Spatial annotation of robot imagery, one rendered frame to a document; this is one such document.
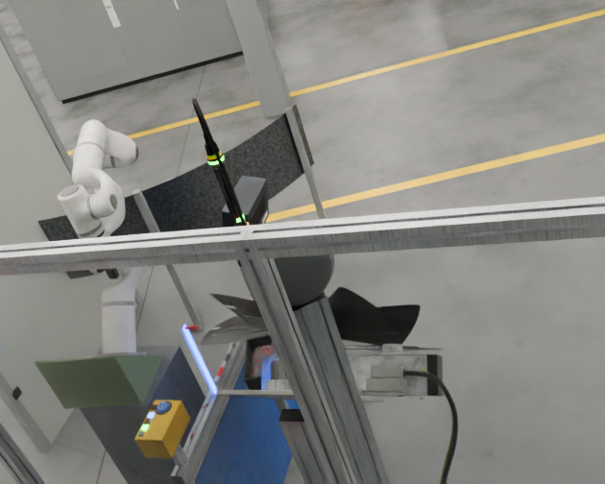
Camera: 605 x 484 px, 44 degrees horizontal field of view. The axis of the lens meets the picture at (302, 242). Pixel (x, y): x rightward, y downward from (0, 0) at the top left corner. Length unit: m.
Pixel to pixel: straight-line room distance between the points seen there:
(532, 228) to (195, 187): 3.12
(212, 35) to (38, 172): 4.30
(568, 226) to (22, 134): 3.45
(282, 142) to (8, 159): 1.46
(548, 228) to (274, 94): 5.57
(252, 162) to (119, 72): 4.54
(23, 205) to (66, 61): 4.63
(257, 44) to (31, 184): 2.80
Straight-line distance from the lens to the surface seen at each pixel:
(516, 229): 1.12
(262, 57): 6.46
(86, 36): 8.50
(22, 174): 4.19
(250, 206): 2.95
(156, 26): 8.30
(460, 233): 1.13
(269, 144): 4.25
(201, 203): 4.13
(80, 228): 2.39
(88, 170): 2.45
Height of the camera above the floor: 2.68
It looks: 33 degrees down
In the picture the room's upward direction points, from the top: 19 degrees counter-clockwise
